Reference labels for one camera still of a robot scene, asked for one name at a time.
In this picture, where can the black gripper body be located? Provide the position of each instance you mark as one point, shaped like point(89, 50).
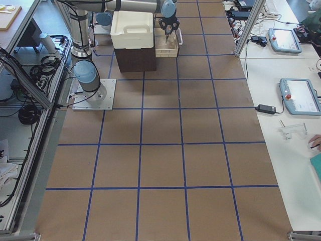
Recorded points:
point(169, 21)

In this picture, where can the white plastic tray box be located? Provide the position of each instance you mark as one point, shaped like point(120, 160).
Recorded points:
point(132, 30)

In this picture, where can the dark brown wooden cabinet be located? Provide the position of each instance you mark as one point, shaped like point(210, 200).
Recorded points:
point(136, 60)

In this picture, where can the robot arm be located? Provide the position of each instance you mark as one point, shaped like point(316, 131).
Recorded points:
point(84, 69)
point(103, 21)

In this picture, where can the wooden drawer with white handle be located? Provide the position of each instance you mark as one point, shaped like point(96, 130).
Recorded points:
point(167, 48)

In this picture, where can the white cloth bundle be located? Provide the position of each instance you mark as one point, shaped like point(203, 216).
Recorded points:
point(9, 171)

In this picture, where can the person hand on table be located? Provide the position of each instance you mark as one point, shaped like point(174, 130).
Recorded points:
point(315, 143)

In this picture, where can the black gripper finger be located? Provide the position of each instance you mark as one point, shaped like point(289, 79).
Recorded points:
point(168, 30)
point(175, 27)

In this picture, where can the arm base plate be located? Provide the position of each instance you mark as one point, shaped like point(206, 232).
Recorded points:
point(101, 100)

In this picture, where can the teach pendant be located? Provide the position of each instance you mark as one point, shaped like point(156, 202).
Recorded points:
point(284, 41)
point(299, 96)

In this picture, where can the black power adapter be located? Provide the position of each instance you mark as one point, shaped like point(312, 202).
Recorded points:
point(266, 109)

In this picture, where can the wooden board with items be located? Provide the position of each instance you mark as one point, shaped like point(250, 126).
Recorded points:
point(8, 15)

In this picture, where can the near teach pendant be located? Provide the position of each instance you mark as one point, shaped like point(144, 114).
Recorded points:
point(299, 96)

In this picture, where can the far teach pendant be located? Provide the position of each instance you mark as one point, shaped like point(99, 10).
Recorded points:
point(284, 41)

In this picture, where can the clear plastic bracket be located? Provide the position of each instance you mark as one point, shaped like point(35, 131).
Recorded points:
point(287, 131)

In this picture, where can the aluminium frame post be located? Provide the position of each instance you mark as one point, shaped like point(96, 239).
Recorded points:
point(258, 5)

